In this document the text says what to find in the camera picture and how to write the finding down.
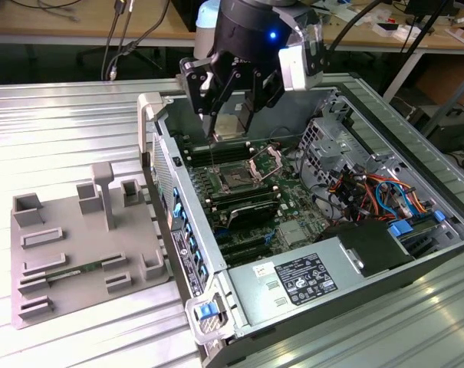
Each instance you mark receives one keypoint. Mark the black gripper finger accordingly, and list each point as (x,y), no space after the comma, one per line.
(195,84)
(270,88)

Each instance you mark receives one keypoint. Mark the silver square CPU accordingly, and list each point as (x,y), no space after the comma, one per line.
(228,128)

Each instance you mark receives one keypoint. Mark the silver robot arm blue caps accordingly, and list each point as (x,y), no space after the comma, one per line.
(205,38)

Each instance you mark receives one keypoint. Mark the black RAM slot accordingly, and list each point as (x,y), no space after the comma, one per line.
(231,148)
(245,201)
(221,158)
(239,191)

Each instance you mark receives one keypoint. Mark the CPU socket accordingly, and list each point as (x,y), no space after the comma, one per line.
(233,177)

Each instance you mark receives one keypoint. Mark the black expansion slot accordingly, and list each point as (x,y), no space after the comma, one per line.
(243,242)
(249,255)

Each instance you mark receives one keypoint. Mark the thin metal locking lever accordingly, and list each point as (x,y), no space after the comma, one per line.
(212,155)

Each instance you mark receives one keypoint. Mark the silver metal drive cage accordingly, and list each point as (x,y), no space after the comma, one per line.
(323,153)

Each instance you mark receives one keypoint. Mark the green motherboard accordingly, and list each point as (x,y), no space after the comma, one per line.
(293,203)

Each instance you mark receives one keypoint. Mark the black expansion card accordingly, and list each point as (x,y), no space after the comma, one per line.
(252,216)

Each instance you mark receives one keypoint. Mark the white small parts tray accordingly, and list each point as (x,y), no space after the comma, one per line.
(402,33)

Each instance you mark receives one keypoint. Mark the silver chipset heatsink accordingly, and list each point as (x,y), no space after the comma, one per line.
(293,232)

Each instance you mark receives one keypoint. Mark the black fan shroud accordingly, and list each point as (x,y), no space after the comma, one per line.
(373,241)

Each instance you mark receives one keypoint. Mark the grey plastic parts rack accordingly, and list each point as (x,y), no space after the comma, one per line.
(101,245)

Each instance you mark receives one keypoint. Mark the blue plastic drive latch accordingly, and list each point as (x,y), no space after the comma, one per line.
(400,229)

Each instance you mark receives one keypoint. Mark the black computer tower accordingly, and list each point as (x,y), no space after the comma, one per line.
(458,134)

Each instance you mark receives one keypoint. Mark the silver power supply unit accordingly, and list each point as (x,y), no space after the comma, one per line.
(254,299)

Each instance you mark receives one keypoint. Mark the green RAM stick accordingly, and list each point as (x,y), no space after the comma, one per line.
(68,273)

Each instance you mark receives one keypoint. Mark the open black PC case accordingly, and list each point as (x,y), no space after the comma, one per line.
(369,306)

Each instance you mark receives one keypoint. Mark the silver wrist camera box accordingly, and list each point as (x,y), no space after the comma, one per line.
(293,73)

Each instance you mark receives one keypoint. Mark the wooden desk white frame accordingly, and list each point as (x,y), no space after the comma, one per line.
(63,23)

